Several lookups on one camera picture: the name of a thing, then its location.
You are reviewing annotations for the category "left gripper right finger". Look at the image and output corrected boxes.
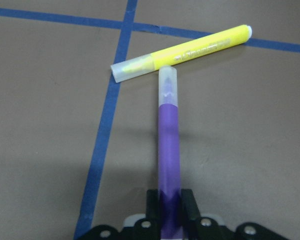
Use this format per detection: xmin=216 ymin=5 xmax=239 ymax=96
xmin=181 ymin=189 xmax=201 ymax=223

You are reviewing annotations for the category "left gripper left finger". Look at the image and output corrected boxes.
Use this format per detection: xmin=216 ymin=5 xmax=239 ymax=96
xmin=146 ymin=189 xmax=161 ymax=225

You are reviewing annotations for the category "purple pen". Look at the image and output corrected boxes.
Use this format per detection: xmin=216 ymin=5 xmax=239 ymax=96
xmin=158 ymin=66 xmax=183 ymax=240

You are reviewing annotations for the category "yellow highlighter pen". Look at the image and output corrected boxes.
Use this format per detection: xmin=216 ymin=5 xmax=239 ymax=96
xmin=110 ymin=24 xmax=253 ymax=83

